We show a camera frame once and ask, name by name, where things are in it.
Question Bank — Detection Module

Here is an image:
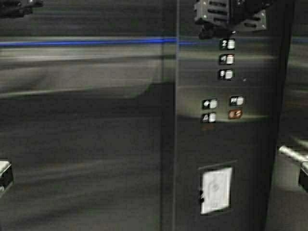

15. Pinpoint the robot base left corner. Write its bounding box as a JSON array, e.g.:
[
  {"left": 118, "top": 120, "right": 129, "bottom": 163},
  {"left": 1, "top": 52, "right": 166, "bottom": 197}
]
[{"left": 0, "top": 159, "right": 14, "bottom": 197}]

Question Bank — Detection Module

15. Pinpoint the side elevator handrail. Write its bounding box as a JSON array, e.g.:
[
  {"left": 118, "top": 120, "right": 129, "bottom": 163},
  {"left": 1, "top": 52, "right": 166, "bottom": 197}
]
[{"left": 278, "top": 137, "right": 308, "bottom": 164}]

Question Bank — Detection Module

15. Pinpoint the robot base right corner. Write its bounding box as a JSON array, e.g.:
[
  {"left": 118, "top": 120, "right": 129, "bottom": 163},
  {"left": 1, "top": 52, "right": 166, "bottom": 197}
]
[{"left": 298, "top": 162, "right": 308, "bottom": 192}]

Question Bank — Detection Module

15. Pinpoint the red alarm button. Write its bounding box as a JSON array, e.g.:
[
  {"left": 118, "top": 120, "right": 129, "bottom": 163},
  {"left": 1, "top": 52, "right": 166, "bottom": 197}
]
[{"left": 228, "top": 108, "right": 243, "bottom": 119}]

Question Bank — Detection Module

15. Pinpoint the elevator floor button panel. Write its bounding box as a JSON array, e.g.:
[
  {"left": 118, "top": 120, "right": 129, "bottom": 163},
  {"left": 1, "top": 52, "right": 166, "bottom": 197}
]
[{"left": 173, "top": 0, "right": 294, "bottom": 231}]

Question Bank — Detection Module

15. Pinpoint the white notice card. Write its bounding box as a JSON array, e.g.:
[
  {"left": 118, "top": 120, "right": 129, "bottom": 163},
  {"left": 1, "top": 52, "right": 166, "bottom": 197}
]
[{"left": 200, "top": 167, "right": 232, "bottom": 215}]

